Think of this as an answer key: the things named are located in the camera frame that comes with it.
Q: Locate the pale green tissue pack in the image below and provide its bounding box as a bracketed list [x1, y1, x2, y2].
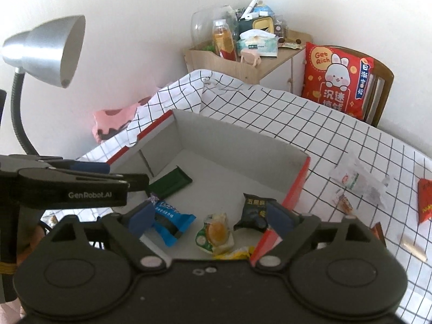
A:
[236, 29, 279, 58]

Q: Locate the small clear jar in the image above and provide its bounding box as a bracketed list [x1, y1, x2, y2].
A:
[273, 15, 287, 38]

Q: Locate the small pink toy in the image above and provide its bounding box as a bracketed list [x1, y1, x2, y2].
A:
[239, 48, 262, 65]

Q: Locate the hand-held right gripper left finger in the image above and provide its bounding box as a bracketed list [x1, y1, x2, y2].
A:
[44, 200, 169, 271]

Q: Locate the silver desk lamp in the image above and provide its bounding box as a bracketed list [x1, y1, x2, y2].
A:
[0, 14, 86, 157]

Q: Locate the egg yolk snack packet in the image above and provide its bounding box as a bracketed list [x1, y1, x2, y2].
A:
[196, 212, 235, 255]

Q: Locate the wooden chair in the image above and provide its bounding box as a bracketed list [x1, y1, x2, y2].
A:
[324, 45, 395, 128]

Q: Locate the red snack packet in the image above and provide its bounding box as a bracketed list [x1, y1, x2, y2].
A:
[417, 177, 432, 225]

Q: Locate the light wooden side cabinet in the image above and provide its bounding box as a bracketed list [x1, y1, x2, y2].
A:
[183, 30, 313, 95]

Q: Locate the white checked tablecloth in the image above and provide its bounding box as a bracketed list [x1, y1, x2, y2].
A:
[44, 69, 432, 324]

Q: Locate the dark green desk clock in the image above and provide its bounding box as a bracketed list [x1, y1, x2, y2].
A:
[238, 16, 275, 36]

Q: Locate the orange brown snack packet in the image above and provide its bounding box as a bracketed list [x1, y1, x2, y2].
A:
[369, 222, 387, 247]

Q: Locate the orange drink bottle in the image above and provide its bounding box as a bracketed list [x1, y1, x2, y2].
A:
[212, 19, 238, 62]

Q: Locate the dark green snack packet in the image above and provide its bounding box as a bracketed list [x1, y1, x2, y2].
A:
[148, 165, 194, 199]

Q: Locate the clear glass jar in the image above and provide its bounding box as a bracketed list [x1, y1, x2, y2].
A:
[191, 5, 237, 51]

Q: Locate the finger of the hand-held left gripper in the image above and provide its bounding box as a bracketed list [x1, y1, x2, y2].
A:
[50, 160, 110, 176]
[111, 173, 149, 193]

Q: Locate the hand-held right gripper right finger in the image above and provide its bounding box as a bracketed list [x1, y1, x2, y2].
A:
[250, 200, 389, 271]

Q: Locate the blue snack packet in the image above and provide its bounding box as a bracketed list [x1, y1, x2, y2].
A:
[148, 192, 197, 247]

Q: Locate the small candy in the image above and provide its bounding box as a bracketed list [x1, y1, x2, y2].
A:
[334, 194, 355, 214]

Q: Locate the black snack packet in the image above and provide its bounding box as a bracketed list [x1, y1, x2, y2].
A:
[233, 193, 278, 233]

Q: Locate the red cardboard box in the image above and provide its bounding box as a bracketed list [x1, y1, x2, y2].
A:
[108, 108, 311, 267]

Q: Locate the yellow snack packet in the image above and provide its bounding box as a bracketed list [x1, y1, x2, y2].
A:
[216, 246, 257, 260]

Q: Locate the brown printed flat packet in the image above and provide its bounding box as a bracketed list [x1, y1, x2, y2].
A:
[277, 37, 303, 49]

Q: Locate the clear plastic snack packet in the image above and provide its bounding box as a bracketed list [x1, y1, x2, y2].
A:
[329, 155, 390, 208]

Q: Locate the beige stick snack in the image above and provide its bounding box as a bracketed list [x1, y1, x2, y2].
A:
[400, 236, 427, 262]

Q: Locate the red rabbit print cushion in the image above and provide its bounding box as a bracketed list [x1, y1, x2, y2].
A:
[300, 42, 376, 121]

